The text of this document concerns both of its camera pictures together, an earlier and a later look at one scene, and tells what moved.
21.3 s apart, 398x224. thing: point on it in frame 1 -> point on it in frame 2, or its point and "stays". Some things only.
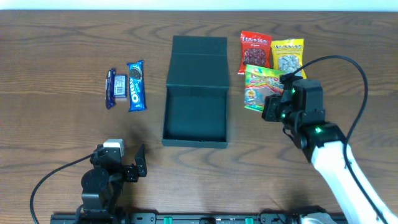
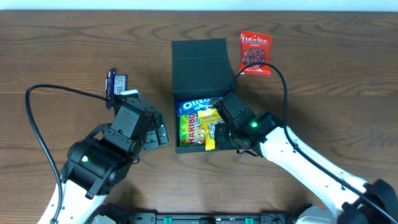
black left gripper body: [131, 171] -> [154, 134]
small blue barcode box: [120, 86] stays
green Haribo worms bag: [260, 82] -> [191, 130]
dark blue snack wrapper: [110, 89] stays
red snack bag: [255, 50] stays
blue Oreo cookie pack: [137, 86] -> [192, 106]
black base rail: [180, 218] stays
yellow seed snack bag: [288, 56] -> [207, 117]
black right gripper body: [270, 107] -> [224, 137]
